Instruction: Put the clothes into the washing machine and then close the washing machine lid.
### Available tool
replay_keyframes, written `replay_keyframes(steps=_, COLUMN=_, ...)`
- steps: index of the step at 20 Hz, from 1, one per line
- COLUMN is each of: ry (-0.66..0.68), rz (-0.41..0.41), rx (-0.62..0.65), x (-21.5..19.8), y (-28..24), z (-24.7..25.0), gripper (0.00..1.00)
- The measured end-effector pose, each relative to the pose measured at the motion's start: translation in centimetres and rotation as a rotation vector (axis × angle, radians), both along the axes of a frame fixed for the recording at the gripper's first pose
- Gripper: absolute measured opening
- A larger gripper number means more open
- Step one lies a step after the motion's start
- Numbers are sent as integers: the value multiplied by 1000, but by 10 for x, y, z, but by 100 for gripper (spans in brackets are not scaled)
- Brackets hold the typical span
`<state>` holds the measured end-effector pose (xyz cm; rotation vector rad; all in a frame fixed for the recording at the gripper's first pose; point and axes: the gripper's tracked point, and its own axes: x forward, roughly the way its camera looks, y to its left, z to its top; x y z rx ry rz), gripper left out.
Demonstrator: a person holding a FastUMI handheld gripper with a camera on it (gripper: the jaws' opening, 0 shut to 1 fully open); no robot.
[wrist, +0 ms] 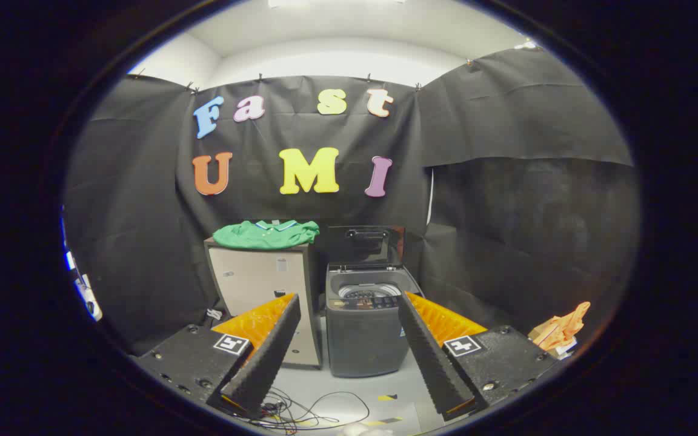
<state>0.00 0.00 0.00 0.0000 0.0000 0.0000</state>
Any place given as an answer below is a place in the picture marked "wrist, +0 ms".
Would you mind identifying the green polo shirt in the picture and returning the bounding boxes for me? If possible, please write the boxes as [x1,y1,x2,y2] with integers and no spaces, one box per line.
[213,219,321,250]

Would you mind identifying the orange plastic object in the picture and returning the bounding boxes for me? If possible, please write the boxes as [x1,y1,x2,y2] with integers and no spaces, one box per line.
[528,302,592,358]

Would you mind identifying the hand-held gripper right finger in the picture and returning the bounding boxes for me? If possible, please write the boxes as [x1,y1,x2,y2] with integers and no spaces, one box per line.
[397,291,559,421]

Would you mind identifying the black cables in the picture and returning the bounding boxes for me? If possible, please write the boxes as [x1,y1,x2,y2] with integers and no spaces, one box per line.
[234,388,371,435]

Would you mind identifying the grey washing machine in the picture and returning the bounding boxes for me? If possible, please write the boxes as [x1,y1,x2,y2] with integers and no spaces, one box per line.
[325,263,425,378]

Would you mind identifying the beige cabinet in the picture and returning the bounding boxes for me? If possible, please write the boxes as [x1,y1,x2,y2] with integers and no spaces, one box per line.
[204,237,324,370]

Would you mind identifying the dark washing machine lid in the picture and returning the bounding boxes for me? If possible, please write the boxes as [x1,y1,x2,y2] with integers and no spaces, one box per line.
[327,225,406,270]

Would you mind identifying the white object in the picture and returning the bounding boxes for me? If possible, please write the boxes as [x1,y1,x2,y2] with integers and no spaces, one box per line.
[61,218,103,322]

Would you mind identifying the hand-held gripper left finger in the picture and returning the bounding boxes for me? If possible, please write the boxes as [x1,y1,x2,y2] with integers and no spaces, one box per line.
[134,293,302,420]

